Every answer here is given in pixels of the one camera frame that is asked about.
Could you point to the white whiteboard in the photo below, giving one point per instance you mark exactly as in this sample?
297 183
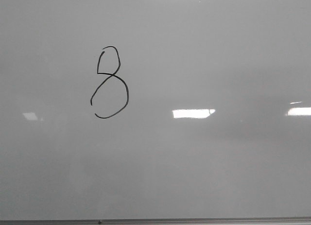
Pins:
121 109

